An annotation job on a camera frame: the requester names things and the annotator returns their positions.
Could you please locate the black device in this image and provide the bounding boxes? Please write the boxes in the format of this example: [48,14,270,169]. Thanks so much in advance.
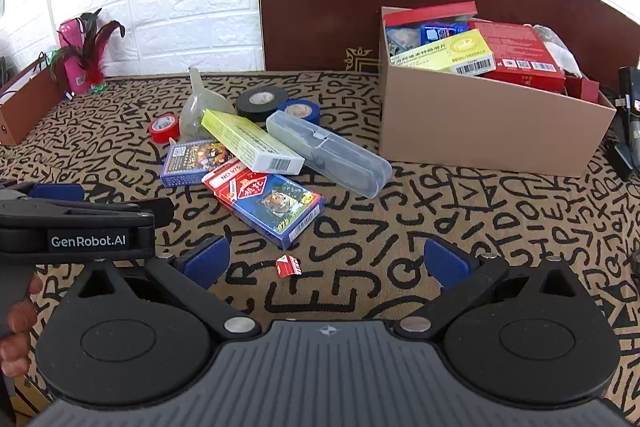
[602,66,640,180]

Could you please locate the translucent plastic funnel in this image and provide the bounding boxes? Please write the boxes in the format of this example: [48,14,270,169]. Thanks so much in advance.
[179,67,239,143]

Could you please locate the small blue card box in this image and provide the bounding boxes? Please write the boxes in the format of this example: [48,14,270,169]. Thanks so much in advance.
[420,22,472,46]

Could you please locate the small dark red box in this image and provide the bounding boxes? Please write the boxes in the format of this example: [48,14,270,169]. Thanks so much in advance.
[565,77,602,106]

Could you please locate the blue tape roll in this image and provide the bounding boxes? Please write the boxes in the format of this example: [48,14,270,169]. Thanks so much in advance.
[276,99,321,126]

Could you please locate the crumpled clear plastic bag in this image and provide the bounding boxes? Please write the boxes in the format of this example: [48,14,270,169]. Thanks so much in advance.
[531,24,584,78]

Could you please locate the pink bottle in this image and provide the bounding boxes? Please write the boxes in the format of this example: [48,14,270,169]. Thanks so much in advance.
[57,19,106,96]

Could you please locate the clear plastic packet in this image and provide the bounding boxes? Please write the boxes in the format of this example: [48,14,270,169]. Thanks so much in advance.
[385,27,426,58]

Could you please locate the brown cardboard box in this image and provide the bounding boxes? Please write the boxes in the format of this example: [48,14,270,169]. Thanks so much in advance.
[378,6,617,178]

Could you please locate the small red paper scrap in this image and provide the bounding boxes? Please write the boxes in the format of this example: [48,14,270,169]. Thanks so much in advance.
[276,254,301,279]

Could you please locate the clear plastic case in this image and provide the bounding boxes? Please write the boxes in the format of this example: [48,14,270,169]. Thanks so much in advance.
[266,109,394,199]

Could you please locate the brown wooden headboard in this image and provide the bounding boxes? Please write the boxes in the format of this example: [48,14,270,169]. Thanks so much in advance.
[256,0,640,100]

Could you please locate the brown paper bag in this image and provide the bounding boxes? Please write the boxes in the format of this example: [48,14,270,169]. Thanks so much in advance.
[0,57,66,147]

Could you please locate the yellow-green slim box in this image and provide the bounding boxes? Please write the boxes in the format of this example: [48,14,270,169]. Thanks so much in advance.
[201,108,306,176]

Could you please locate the red tape roll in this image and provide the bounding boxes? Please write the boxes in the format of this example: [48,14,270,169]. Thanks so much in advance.
[149,113,181,144]

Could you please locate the dark blue card box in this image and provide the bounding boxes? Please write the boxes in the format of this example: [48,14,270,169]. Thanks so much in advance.
[160,139,236,189]

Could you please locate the flat red box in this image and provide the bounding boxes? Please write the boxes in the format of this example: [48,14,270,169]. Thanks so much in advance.
[469,21,567,94]

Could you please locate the black tape roll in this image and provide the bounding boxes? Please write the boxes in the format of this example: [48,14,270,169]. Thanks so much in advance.
[235,86,291,124]

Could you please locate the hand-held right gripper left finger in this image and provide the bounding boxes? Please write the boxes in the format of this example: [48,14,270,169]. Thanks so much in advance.
[67,235,262,342]

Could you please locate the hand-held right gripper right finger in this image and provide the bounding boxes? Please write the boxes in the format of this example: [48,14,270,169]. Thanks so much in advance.
[394,238,583,340]

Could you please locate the person's left hand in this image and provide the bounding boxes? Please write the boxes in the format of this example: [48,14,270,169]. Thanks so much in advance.
[0,275,45,378]

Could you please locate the yellow box with barcode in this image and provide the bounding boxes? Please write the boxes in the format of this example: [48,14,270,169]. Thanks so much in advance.
[387,28,497,78]

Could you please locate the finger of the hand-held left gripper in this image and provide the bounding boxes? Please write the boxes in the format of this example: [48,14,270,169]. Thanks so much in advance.
[127,197,176,230]
[30,183,87,203]

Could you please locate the red and blue card box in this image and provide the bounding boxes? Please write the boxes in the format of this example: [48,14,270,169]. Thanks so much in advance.
[201,157,326,251]

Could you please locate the red and black feathers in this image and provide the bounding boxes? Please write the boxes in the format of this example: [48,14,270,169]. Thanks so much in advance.
[47,8,126,84]

